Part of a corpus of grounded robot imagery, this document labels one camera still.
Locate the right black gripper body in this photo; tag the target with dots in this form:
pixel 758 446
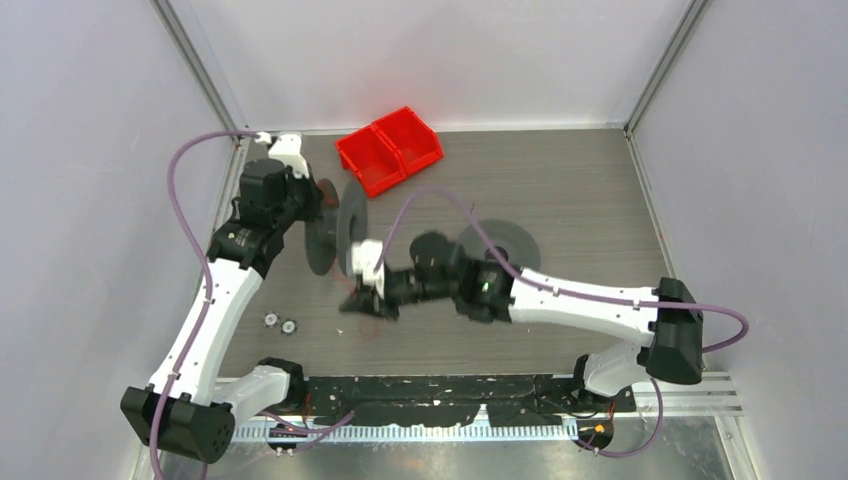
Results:
pixel 401 288

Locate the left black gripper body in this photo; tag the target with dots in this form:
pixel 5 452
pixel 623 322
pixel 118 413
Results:
pixel 302 202

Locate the grey spool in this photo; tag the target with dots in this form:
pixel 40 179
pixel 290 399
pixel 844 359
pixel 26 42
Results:
pixel 513 242
pixel 343 221

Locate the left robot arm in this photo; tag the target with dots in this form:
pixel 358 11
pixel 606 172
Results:
pixel 181 410

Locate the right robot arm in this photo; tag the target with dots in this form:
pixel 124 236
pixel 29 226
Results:
pixel 660 334

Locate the left red bin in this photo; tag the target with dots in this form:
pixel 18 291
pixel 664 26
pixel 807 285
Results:
pixel 369 157

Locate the red bin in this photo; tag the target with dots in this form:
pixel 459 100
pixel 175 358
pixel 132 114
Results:
pixel 417 145
pixel 369 157

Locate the small round connector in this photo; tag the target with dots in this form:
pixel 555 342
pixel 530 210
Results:
pixel 289 327
pixel 270 320

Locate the right red bin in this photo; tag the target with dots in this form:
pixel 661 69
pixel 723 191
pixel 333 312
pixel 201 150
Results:
pixel 417 145

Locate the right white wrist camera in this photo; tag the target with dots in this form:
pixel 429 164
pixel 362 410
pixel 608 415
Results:
pixel 366 262

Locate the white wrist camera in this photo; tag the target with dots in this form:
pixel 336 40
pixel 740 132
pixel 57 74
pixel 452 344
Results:
pixel 286 147
pixel 366 262

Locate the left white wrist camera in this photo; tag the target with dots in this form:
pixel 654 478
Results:
pixel 286 147

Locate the grey slotted cable duct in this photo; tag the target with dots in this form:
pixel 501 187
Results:
pixel 259 431

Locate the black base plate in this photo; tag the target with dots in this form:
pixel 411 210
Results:
pixel 456 400

